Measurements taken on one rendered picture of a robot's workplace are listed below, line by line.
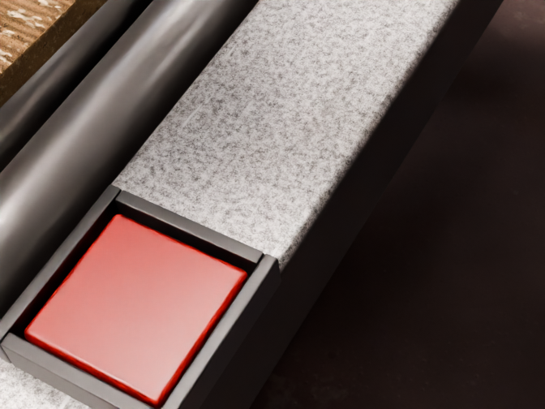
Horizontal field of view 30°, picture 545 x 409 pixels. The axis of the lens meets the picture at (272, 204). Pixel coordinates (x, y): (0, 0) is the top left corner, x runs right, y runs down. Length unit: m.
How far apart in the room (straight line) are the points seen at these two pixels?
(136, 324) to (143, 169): 0.08
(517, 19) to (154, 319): 1.48
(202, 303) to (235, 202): 0.06
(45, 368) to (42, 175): 0.10
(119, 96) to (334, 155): 0.10
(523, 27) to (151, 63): 1.37
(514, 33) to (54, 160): 1.40
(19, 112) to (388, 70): 0.16
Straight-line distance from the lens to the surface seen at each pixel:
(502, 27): 1.78
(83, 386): 0.35
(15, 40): 0.46
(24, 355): 0.37
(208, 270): 0.37
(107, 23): 0.50
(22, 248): 0.42
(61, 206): 0.42
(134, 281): 0.37
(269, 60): 0.45
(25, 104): 0.47
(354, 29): 0.46
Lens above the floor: 1.24
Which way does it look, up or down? 54 degrees down
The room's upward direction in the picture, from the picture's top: 8 degrees counter-clockwise
